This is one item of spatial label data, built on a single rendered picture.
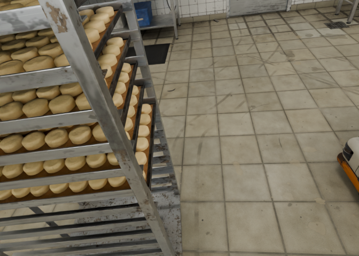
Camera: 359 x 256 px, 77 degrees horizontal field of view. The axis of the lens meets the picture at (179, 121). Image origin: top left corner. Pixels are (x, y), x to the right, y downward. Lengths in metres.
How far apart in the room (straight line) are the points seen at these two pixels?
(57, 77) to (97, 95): 0.08
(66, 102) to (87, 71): 0.16
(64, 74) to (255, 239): 1.33
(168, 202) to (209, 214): 0.28
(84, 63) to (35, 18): 0.09
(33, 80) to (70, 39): 0.13
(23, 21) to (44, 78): 0.09
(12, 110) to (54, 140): 0.10
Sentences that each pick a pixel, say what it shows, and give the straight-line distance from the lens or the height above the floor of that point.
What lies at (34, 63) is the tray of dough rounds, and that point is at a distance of 0.49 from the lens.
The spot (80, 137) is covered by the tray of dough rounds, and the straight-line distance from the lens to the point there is 0.56.
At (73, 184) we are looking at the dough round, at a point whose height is 0.88.
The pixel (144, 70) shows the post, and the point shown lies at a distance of 0.86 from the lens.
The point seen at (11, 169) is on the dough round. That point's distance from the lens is 0.75.
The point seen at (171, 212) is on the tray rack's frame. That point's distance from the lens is 1.41.
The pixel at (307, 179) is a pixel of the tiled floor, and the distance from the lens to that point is 1.78.
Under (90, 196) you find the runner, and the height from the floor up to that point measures 0.88.
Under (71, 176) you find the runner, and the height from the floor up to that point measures 0.97.
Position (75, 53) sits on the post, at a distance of 0.36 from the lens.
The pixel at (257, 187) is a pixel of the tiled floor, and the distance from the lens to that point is 1.67.
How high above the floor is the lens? 1.39
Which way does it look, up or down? 41 degrees down
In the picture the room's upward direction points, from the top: 10 degrees counter-clockwise
